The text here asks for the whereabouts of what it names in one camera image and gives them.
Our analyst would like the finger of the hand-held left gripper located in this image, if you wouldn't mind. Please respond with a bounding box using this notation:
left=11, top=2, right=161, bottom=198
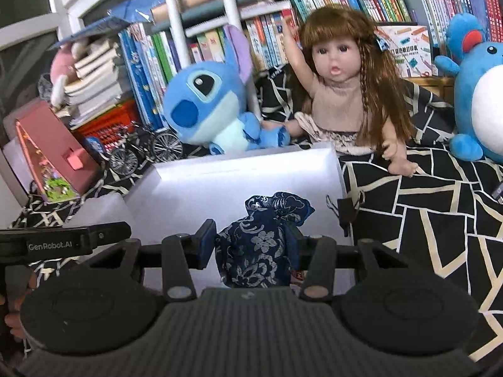
left=87, top=222, right=132, bottom=255

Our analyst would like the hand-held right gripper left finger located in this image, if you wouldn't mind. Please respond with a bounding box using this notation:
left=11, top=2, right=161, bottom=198
left=80, top=219, right=218, bottom=303

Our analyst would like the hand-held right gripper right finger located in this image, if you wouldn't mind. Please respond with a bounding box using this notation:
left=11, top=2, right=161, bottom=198
left=285, top=224, right=418, bottom=302

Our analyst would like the blue floral fabric pouch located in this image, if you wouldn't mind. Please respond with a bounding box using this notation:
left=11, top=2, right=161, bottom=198
left=214, top=192, right=316, bottom=288

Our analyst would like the white cardboard box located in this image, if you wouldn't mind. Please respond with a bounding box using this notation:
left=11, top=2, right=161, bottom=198
left=65, top=143, right=356, bottom=295

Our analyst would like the person's left hand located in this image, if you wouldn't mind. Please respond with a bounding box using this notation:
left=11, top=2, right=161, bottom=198
left=0, top=272, right=38, bottom=340

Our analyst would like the black binder clip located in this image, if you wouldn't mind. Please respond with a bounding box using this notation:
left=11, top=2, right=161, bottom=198
left=325, top=193, right=365, bottom=237

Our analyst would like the black model bicycle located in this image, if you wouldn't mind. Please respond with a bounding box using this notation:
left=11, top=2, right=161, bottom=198
left=108, top=123, right=184, bottom=176

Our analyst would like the blue round disc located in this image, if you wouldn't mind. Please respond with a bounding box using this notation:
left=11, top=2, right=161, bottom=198
left=84, top=137, right=106, bottom=155

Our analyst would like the pink wooden house box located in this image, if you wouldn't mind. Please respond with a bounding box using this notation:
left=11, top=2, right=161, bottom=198
left=4, top=98, right=101, bottom=205

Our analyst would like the red plastic basket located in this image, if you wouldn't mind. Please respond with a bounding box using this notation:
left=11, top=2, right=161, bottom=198
left=73, top=100, right=143, bottom=152

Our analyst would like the blue alien plush toy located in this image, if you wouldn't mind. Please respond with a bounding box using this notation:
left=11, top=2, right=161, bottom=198
left=163, top=25, right=291, bottom=156

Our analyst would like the stack of flat paperback books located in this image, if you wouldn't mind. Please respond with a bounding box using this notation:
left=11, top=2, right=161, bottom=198
left=61, top=38, right=132, bottom=127

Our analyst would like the long-haired baby doll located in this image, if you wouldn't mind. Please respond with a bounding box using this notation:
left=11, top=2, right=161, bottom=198
left=281, top=7, right=419, bottom=177

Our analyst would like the tall blue green books row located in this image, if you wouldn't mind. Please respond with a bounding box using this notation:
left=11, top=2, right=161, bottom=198
left=118, top=23, right=186, bottom=131

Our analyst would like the pink plush toy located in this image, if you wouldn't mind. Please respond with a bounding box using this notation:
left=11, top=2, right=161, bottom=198
left=49, top=41, right=89, bottom=107

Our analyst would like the small colourful books row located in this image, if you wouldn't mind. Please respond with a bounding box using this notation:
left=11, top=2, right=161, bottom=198
left=186, top=7, right=304, bottom=74

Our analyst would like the white printed craft box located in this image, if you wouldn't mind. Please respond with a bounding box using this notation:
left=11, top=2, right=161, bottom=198
left=376, top=25, right=439, bottom=78

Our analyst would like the flat lying shelf books pile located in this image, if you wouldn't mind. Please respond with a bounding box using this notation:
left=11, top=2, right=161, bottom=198
left=148, top=0, right=295, bottom=37

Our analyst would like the round blue white plush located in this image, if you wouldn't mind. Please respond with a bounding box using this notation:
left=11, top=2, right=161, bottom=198
left=434, top=13, right=503, bottom=161

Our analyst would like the white ladder post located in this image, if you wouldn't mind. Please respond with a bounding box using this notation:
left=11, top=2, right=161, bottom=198
left=158, top=0, right=192, bottom=67
left=214, top=0, right=263, bottom=123

